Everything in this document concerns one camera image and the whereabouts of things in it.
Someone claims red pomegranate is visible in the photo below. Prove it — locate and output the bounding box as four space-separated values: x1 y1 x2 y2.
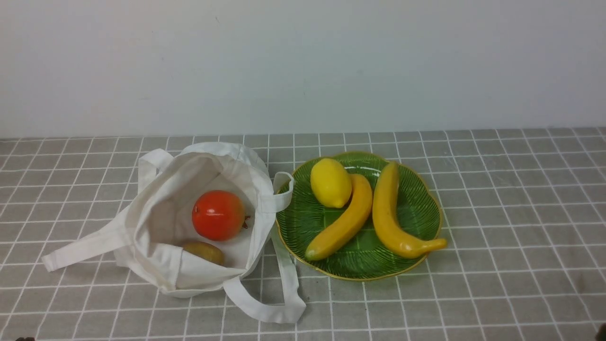
191 190 250 242

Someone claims brown kiwi fruit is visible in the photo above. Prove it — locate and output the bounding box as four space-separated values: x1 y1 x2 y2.
182 241 225 266

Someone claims white cloth tote bag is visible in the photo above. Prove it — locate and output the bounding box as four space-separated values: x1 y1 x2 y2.
42 142 306 323

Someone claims yellow lemon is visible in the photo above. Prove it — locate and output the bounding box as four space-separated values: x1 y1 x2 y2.
310 158 352 208

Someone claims left yellow banana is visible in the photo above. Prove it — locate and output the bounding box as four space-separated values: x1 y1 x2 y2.
304 173 373 261

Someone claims yellow banana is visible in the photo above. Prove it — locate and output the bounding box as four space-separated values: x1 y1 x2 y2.
304 173 373 261
372 162 448 259

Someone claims right yellow banana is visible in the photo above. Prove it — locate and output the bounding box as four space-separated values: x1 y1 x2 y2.
372 162 448 259

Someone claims grey checked tablecloth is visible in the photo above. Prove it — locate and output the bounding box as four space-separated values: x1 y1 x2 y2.
0 127 606 341

